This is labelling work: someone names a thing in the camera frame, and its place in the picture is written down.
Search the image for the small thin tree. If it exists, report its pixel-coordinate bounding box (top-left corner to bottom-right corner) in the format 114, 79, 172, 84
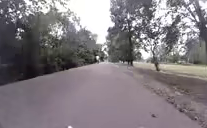
139, 0, 182, 72

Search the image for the grey asphalt path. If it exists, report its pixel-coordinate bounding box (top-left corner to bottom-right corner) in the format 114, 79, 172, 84
0, 61, 203, 128

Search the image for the gravel strip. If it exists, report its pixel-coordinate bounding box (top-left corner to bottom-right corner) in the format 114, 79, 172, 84
117, 63, 207, 128

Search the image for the grass field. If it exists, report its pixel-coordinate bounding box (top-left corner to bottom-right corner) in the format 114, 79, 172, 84
134, 61, 207, 81

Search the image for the tall tree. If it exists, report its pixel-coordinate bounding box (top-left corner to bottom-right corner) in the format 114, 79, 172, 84
105, 0, 149, 67

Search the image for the wood of green trees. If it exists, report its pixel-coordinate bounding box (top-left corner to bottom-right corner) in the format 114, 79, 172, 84
0, 0, 107, 89

